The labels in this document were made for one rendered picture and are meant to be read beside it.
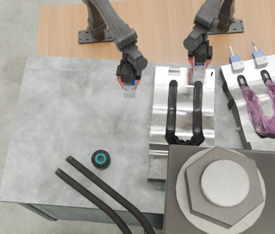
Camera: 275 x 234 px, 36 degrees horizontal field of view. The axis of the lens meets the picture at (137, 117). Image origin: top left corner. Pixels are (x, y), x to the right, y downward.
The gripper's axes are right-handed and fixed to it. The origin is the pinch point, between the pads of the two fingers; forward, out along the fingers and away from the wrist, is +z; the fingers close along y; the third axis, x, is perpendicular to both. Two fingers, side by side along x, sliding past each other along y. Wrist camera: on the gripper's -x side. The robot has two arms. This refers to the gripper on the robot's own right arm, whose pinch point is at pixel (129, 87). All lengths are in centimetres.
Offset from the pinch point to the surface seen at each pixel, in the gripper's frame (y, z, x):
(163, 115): 14.8, 9.4, -5.8
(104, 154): -9.2, 22.8, -17.6
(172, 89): 18.2, 4.6, 6.3
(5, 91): -93, 68, 78
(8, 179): -50, 32, -27
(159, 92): 12.4, 5.1, 4.5
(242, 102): 48.0, 5.4, 1.0
